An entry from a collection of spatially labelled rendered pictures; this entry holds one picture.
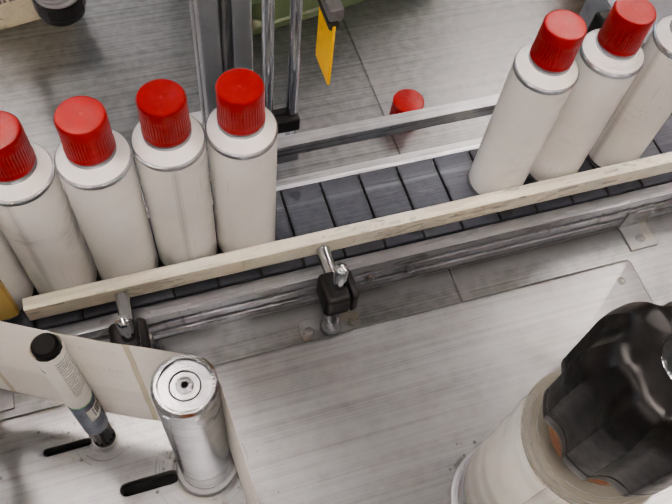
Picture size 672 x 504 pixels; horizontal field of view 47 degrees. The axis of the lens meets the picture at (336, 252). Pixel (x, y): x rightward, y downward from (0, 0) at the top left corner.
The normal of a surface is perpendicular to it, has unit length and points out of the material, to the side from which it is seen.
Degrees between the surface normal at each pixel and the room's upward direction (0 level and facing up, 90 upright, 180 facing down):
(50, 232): 90
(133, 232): 90
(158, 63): 0
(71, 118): 3
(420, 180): 0
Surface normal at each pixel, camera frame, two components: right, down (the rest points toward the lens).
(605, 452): -0.69, 0.60
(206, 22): 0.30, 0.85
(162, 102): 0.06, -0.53
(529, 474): -0.89, 0.39
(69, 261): 0.77, 0.58
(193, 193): 0.59, 0.73
